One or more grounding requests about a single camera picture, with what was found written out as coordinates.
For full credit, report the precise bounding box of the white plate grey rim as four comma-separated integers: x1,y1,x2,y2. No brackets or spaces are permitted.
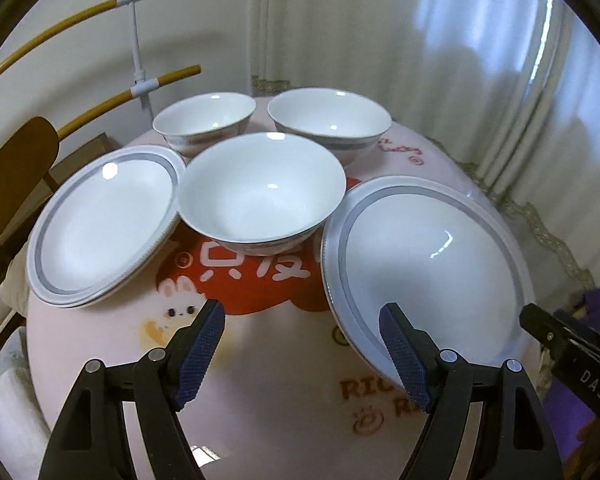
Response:
30,160,188,309
26,146,187,306
321,176,535,386

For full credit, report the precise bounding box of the cream curtain with lace trim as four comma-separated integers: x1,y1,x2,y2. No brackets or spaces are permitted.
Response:
245,0,600,281

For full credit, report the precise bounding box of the wooden and white clothes rack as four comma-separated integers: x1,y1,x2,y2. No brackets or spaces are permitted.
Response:
0,0,203,141

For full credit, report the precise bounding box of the cardboard box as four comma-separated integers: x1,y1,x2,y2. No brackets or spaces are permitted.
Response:
47,132,126,186

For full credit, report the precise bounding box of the purple cloth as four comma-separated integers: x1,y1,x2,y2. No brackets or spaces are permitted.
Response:
545,285,600,480

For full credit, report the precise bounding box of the brown wooden chair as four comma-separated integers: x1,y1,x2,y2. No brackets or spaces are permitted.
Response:
0,116,61,261

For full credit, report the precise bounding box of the pink printed table mat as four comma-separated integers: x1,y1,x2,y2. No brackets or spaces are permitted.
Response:
25,95,546,480

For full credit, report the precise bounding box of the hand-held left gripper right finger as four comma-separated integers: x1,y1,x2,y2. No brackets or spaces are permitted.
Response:
378,302,566,480

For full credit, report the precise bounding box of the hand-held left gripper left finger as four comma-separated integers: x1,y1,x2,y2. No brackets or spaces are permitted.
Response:
39,299,227,480

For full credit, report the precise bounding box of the white bowl grey band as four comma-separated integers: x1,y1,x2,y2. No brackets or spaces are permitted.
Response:
152,92,257,156
267,89,393,168
179,132,347,257

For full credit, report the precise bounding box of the white plastic bag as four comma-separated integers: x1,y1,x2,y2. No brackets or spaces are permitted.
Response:
0,260,51,461

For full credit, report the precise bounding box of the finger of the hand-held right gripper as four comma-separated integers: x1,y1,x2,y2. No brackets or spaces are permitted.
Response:
519,303,600,356

